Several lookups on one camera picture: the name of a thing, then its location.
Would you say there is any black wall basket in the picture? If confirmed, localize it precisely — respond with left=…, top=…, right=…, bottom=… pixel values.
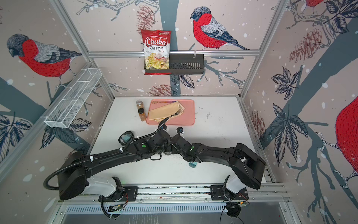
left=145, top=54, right=205, bottom=75

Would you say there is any teal wall charger front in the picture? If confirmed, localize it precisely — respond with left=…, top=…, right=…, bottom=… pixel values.
left=189, top=162, right=197, bottom=169

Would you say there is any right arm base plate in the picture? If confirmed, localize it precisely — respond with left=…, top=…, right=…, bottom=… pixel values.
left=209, top=185, right=249, bottom=201

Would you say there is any white wire mesh basket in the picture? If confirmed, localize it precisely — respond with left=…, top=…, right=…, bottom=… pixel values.
left=44, top=68, right=102, bottom=128

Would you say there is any pink plastic tray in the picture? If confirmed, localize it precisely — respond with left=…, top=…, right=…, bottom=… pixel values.
left=146, top=99, right=195, bottom=126

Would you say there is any brown spice bottle black cap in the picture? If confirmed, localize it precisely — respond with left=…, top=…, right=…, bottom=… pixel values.
left=138, top=108, right=146, bottom=121

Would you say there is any red cassava chips bag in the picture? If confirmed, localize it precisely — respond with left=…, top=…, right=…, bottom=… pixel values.
left=141, top=29, right=171, bottom=71

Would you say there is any black cable with charger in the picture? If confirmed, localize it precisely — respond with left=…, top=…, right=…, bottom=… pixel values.
left=118, top=131, right=134, bottom=146

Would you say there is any tan spice jar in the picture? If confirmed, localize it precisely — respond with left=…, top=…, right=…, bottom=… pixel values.
left=136, top=100, right=144, bottom=110

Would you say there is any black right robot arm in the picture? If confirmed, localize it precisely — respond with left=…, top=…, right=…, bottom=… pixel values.
left=171, top=134, right=266, bottom=199

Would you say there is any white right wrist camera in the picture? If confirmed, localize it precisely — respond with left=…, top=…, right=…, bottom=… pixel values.
left=177, top=127, right=184, bottom=136

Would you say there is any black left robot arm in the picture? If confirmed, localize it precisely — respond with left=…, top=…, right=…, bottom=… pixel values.
left=43, top=118, right=170, bottom=200

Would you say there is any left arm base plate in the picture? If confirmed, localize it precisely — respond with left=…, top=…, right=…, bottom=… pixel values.
left=98, top=186, right=139, bottom=202

